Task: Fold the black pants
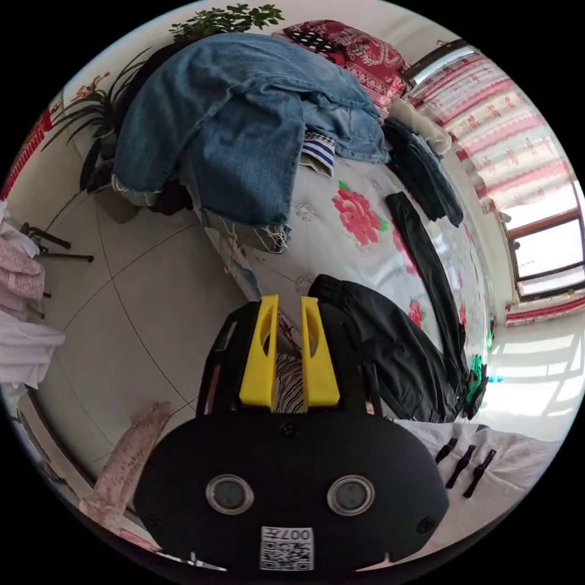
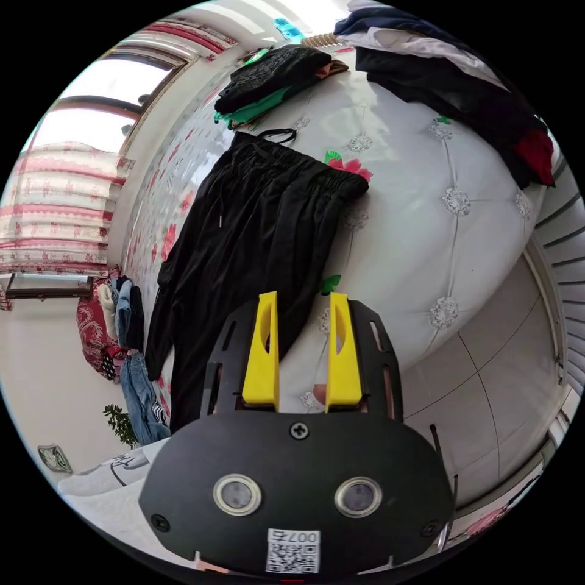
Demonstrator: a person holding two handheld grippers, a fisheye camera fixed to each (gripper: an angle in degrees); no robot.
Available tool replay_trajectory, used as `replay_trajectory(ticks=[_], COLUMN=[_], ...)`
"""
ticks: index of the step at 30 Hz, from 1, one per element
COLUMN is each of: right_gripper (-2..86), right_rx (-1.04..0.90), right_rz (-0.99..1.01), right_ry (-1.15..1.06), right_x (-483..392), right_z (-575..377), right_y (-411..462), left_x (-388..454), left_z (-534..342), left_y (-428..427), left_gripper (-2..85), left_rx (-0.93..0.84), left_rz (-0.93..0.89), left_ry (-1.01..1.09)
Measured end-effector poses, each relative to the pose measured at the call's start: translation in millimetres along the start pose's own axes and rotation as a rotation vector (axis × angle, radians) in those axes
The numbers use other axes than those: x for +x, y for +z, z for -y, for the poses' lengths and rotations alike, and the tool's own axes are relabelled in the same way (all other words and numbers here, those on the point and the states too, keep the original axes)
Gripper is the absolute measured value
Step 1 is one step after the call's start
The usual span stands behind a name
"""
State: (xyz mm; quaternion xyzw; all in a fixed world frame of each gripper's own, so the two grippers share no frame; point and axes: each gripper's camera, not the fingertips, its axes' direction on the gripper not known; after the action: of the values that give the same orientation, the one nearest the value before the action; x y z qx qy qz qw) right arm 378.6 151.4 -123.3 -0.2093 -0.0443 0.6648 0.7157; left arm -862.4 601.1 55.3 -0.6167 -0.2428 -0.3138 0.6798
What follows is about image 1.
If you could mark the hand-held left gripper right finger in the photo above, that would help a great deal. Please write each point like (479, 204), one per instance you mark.
(320, 361)

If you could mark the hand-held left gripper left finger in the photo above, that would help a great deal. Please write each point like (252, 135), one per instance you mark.
(258, 356)

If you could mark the black pants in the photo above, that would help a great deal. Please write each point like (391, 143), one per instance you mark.
(388, 329)

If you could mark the zebra print cloth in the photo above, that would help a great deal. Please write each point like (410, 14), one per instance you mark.
(289, 381)

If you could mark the pile of dark clothes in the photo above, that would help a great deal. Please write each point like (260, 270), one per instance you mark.
(420, 169)

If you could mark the clothes rack with garments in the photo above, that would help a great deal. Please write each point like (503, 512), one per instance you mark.
(20, 311)

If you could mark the pile of clothes with jeans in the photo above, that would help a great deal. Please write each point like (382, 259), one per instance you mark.
(237, 114)

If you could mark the brown framed window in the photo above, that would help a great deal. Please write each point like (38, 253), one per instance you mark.
(546, 253)

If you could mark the long-leaved plant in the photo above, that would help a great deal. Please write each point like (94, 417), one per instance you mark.
(98, 103)

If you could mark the pink striped curtain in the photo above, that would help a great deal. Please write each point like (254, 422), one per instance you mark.
(498, 119)

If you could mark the red patterned quilt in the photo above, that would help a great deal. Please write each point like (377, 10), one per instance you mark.
(365, 59)

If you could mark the black dotted cloth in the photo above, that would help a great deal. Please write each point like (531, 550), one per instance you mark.
(313, 40)

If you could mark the leafy green plant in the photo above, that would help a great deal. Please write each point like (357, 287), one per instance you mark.
(228, 20)

